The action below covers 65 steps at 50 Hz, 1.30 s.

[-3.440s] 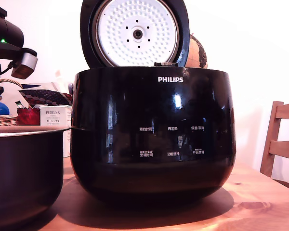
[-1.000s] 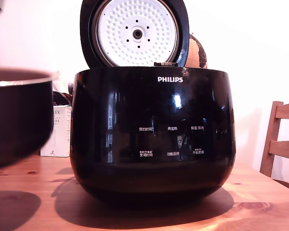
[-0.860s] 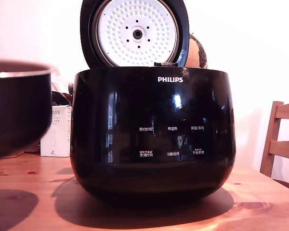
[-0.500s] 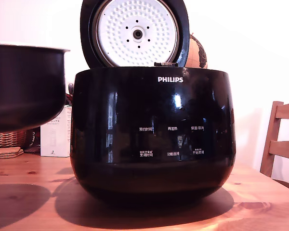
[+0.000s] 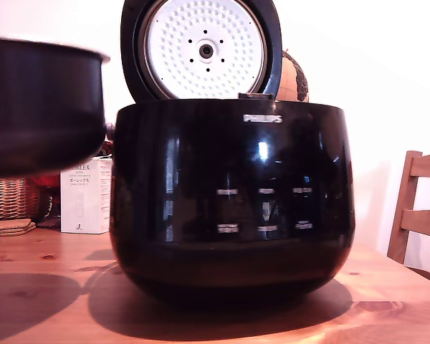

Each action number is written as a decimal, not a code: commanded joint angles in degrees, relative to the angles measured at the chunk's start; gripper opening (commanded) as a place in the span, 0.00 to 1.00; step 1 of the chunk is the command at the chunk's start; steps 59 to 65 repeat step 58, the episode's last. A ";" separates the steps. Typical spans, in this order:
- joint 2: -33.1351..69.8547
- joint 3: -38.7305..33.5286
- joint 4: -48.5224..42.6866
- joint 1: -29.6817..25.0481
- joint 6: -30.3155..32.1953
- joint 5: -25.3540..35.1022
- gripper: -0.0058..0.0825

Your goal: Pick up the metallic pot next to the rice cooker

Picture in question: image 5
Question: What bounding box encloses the woven wicker basket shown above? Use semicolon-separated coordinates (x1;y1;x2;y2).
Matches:
0;176;41;223

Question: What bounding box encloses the white Porlex box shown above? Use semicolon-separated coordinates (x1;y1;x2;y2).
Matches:
59;156;113;235

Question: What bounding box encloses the black rice cooker lid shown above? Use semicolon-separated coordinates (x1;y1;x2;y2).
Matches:
120;0;285;102

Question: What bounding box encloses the wooden chair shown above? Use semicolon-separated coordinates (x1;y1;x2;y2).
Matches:
386;150;430;290

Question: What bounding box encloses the black Philips rice cooker body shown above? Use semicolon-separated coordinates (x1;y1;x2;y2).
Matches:
109;100;356;311

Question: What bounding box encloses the dark metallic pot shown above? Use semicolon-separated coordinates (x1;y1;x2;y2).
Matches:
0;37;112;179

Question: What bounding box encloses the red crinkled wrapper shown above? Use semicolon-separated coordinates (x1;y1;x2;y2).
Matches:
31;173;62;188

